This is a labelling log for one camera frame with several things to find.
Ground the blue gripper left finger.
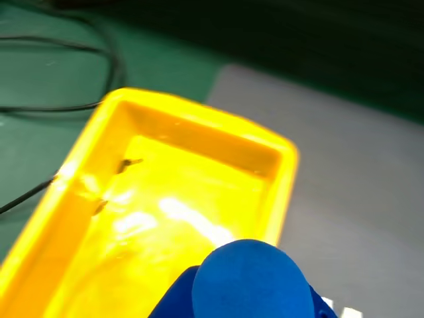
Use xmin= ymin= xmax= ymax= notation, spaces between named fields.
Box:
xmin=148 ymin=264 xmax=201 ymax=318

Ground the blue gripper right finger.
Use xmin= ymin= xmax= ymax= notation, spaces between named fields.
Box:
xmin=307 ymin=284 xmax=341 ymax=318

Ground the small black screw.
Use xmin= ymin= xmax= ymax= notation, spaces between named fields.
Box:
xmin=115 ymin=157 xmax=144 ymax=176

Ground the grey mat with NOWROBO print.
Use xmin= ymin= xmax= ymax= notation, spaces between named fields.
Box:
xmin=204 ymin=63 xmax=424 ymax=318

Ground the black cable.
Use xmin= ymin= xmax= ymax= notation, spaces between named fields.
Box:
xmin=0 ymin=175 xmax=60 ymax=215
xmin=0 ymin=35 xmax=129 ymax=114

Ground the yellow plastic bin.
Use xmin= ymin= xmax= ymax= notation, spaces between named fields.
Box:
xmin=0 ymin=86 xmax=301 ymax=318

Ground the blue ball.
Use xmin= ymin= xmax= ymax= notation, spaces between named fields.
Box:
xmin=191 ymin=238 xmax=315 ymax=318

